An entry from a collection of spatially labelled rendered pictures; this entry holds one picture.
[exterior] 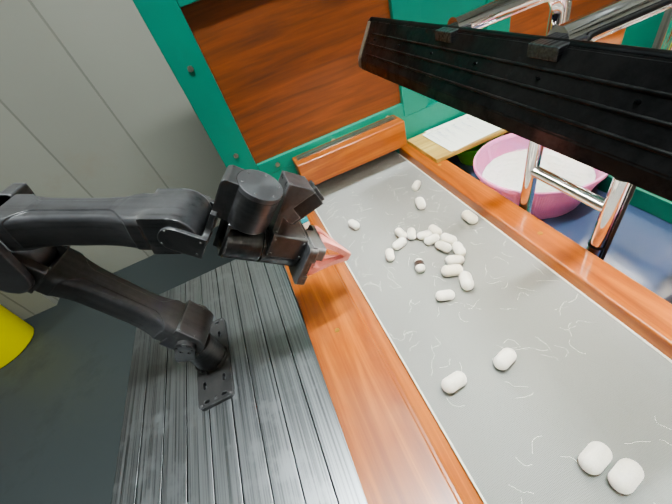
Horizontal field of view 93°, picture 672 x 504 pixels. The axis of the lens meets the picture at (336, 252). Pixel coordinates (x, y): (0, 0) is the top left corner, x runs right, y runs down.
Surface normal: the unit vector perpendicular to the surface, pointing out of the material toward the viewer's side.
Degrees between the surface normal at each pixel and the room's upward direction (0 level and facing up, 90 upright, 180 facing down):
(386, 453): 0
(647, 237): 0
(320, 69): 90
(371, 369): 0
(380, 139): 90
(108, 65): 90
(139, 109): 90
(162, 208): 15
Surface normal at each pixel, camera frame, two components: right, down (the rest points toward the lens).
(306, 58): 0.33, 0.59
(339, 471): -0.26, -0.70
